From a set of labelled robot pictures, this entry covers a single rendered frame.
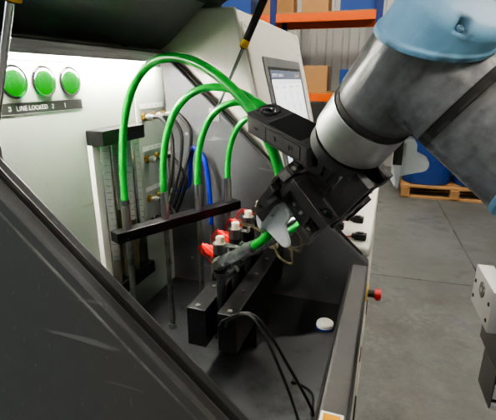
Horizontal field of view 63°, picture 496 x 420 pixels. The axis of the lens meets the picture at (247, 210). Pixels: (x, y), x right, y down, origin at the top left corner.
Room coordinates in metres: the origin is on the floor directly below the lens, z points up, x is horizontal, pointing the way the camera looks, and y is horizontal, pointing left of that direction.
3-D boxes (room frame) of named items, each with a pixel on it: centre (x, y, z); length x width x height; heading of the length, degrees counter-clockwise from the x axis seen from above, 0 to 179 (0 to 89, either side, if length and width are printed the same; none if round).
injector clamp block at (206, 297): (0.80, 0.01, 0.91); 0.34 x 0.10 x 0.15; 161
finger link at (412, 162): (0.69, -0.28, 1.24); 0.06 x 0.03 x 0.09; 71
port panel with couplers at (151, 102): (1.00, 0.22, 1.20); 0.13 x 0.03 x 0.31; 161
